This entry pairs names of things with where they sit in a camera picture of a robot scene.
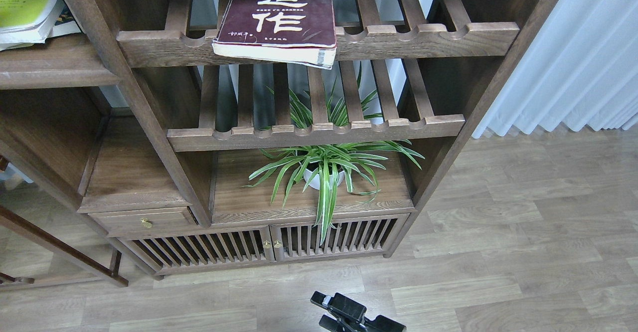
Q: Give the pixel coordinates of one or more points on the wooden drawer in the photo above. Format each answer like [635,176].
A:
[130,221]

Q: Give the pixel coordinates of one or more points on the maroon book white characters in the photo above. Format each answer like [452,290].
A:
[290,31]

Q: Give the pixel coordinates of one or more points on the colourful 300 paperback book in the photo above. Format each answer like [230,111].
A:
[65,24]

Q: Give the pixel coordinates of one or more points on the brass drawer knob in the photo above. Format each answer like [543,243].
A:
[146,223]

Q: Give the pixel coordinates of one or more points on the white book under paperback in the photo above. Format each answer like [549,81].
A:
[20,44]

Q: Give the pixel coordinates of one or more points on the left slatted cabinet door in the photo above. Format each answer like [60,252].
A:
[188,252]

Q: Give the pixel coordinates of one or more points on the right slatted cabinet door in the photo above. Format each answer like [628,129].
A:
[346,237]

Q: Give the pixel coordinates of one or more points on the white plant pot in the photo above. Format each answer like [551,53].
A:
[312,177]

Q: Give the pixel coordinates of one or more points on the white pleated curtain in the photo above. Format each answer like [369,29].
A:
[580,71]

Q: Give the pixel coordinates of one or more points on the yellow green cover book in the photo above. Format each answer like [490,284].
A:
[28,21]

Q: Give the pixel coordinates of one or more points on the dark wooden bookshelf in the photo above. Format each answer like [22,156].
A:
[137,111]

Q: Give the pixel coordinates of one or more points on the green spider plant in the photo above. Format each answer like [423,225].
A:
[361,159]

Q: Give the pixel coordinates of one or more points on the slatted cabinet door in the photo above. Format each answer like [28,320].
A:
[188,252]
[346,237]

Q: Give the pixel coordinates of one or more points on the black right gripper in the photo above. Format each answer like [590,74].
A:
[345,311]

